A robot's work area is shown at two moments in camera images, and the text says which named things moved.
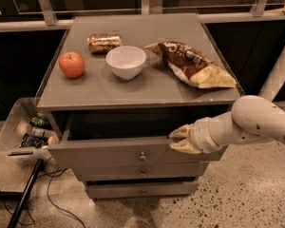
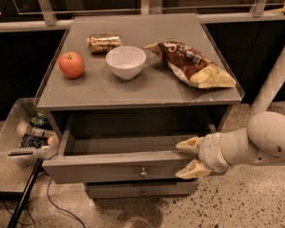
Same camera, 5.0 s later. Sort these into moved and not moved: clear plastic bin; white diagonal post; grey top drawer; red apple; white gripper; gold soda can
Moved: white gripper; grey top drawer
Not moved: gold soda can; white diagonal post; clear plastic bin; red apple
